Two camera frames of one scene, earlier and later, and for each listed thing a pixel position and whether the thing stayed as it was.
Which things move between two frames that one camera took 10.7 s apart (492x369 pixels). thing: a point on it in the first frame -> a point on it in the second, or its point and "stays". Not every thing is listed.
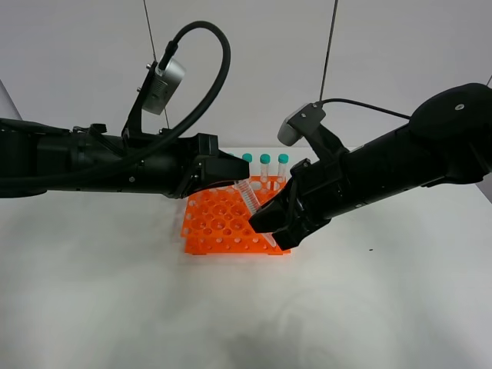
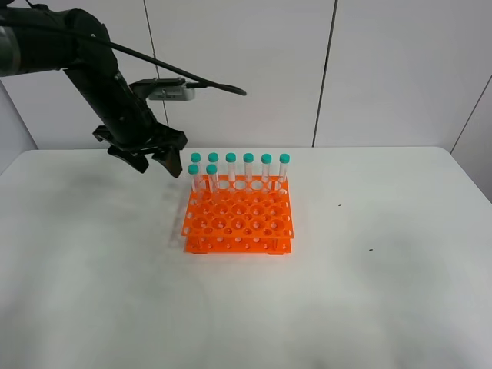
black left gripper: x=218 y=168 -> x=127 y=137
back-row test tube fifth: x=264 y=162 stays
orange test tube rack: x=217 y=222 stays
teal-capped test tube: x=251 y=203 -> x=211 y=170
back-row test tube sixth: x=283 y=160 stays
